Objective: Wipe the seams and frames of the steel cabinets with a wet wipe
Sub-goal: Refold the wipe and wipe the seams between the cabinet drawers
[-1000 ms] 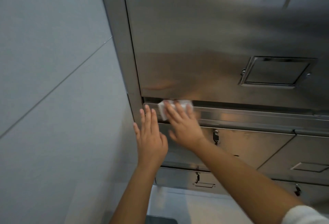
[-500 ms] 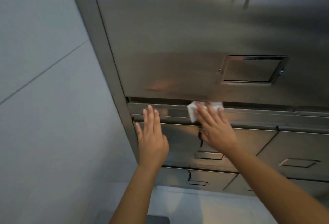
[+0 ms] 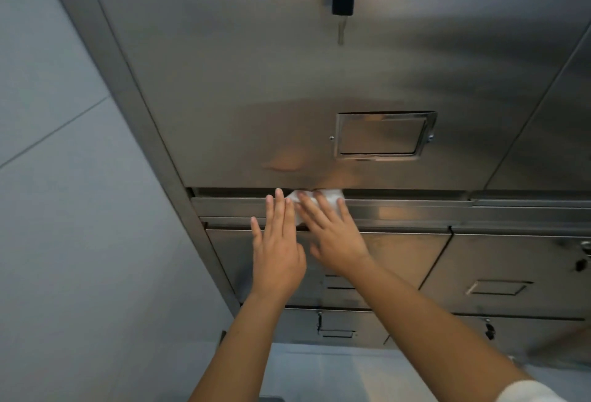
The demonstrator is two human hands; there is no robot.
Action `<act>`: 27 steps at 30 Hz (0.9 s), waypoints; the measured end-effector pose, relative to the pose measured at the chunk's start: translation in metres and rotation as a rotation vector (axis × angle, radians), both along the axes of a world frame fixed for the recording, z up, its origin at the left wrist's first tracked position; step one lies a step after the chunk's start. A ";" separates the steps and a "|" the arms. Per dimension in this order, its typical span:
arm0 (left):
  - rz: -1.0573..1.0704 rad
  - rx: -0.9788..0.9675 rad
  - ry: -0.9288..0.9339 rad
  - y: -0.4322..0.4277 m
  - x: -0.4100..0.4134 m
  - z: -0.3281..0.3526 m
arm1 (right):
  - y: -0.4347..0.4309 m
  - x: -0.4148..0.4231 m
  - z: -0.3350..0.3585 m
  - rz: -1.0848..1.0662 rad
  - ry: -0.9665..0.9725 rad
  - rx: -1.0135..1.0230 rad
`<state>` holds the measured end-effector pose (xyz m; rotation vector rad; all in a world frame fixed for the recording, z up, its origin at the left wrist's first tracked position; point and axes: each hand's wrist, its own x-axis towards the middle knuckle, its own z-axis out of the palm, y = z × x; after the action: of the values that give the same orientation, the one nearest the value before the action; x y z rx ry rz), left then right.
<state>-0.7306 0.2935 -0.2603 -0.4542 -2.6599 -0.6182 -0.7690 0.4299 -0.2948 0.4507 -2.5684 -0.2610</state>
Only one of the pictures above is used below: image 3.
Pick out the person's right hand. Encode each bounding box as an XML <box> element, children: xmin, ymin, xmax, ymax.
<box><xmin>295</xmin><ymin>189</ymin><xmax>373</xmax><ymax>276</ymax></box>

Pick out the person's left hand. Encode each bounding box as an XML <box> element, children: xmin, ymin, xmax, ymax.
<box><xmin>250</xmin><ymin>188</ymin><xmax>308</xmax><ymax>299</ymax></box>

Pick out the white sleeve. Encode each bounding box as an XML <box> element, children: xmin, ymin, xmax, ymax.
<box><xmin>496</xmin><ymin>379</ymin><xmax>569</xmax><ymax>402</ymax></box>

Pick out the person's right forearm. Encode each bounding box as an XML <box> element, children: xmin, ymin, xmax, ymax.
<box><xmin>323</xmin><ymin>254</ymin><xmax>537</xmax><ymax>402</ymax></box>

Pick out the white wiping cloth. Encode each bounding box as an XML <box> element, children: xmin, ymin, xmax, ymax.
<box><xmin>285</xmin><ymin>189</ymin><xmax>346</xmax><ymax>228</ymax></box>

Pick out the stainless steel locker door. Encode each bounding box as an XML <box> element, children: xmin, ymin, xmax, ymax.
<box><xmin>204</xmin><ymin>225</ymin><xmax>452</xmax><ymax>311</ymax></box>
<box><xmin>419</xmin><ymin>230</ymin><xmax>591</xmax><ymax>320</ymax></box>
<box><xmin>76</xmin><ymin>0</ymin><xmax>591</xmax><ymax>191</ymax></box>
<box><xmin>383</xmin><ymin>315</ymin><xmax>591</xmax><ymax>357</ymax></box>
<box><xmin>486</xmin><ymin>22</ymin><xmax>591</xmax><ymax>193</ymax></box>
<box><xmin>271</xmin><ymin>308</ymin><xmax>399</xmax><ymax>348</ymax></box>

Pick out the person's left forearm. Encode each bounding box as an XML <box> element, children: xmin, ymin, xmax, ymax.
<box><xmin>188</xmin><ymin>292</ymin><xmax>299</xmax><ymax>402</ymax></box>

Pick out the stainless steel locker cabinet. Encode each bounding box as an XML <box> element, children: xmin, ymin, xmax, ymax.
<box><xmin>34</xmin><ymin>0</ymin><xmax>591</xmax><ymax>361</ymax></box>

